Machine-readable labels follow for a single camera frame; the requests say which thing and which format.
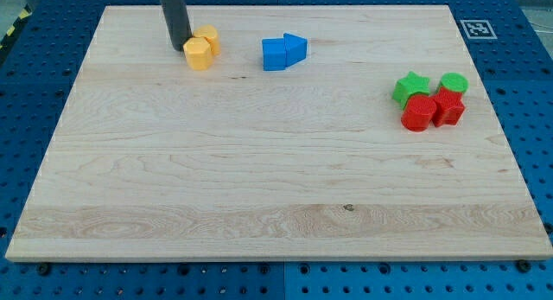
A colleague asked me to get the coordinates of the green star block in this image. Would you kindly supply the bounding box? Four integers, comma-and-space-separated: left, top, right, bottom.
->
392, 71, 430, 109

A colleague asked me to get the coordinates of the red star block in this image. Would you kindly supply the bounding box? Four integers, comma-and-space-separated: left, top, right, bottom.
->
431, 86, 466, 127

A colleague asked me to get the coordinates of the green circle block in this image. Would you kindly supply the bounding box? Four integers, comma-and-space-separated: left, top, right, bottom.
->
439, 73, 469, 93

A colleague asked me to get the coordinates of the blue cube block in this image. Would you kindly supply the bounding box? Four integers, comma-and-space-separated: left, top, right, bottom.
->
262, 38, 286, 71

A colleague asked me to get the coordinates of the blue triangle block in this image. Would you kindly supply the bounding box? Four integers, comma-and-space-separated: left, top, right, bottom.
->
283, 33, 308, 67

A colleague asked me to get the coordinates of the yellow hexagon block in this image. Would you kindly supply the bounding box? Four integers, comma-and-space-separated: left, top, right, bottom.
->
183, 37, 213, 71

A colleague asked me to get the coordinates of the light wooden board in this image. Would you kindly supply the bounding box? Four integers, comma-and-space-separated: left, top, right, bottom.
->
6, 5, 552, 263

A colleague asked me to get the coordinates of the yellow rounded block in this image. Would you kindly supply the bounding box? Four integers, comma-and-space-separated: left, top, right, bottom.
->
193, 24, 221, 55

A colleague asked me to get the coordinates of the red cylinder block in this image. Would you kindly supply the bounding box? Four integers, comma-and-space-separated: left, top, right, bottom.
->
401, 94, 437, 132

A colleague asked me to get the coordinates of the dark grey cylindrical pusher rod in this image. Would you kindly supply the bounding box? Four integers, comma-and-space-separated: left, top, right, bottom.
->
160, 0, 192, 52

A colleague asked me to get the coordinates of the white fiducial marker tag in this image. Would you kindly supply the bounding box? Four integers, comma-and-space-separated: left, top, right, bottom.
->
460, 19, 497, 40

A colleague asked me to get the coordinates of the black bolt front left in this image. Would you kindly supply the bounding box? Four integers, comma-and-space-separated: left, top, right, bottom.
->
36, 263, 51, 277

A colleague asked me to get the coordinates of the black bolt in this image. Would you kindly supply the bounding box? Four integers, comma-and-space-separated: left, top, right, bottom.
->
515, 259, 532, 273
36, 263, 51, 277

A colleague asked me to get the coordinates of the black bolt front right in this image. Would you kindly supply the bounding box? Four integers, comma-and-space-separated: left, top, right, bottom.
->
515, 259, 532, 273

